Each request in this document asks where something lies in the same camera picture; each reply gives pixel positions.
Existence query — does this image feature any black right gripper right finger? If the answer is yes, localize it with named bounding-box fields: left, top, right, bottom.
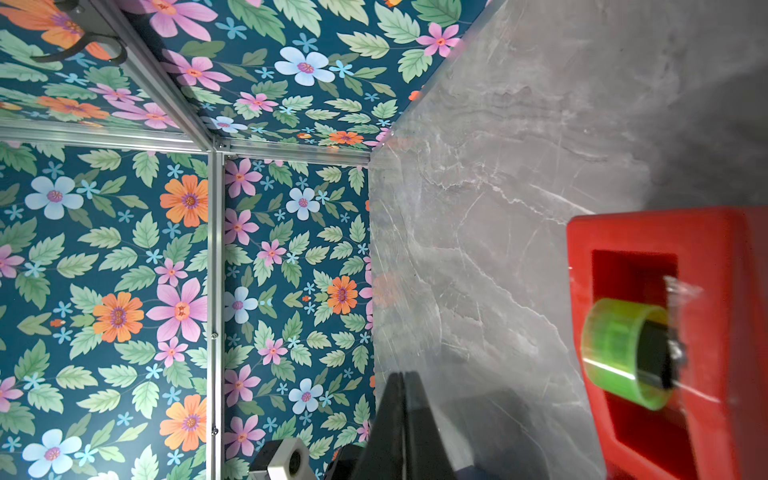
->
left=404, top=372, right=456, bottom=480

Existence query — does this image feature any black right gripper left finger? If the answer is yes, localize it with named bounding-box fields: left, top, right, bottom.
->
left=352, top=373, right=405, bottom=480

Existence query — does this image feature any red tape dispenser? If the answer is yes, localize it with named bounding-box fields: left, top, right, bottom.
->
left=567, top=207, right=767, bottom=479

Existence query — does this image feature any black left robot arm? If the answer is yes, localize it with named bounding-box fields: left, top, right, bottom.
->
left=323, top=444, right=365, bottom=480

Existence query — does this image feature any aluminium horizontal back bar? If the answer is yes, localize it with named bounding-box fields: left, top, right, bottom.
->
left=91, top=0, right=214, bottom=151

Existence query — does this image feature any aluminium left side bar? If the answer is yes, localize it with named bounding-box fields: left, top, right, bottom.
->
left=1, top=119, right=370, bottom=166

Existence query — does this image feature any aluminium corner frame post left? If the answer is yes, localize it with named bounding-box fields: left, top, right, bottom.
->
left=206, top=151, right=225, bottom=479

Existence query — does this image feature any black hook rail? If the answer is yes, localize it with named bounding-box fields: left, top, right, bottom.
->
left=30, top=1, right=128, bottom=65

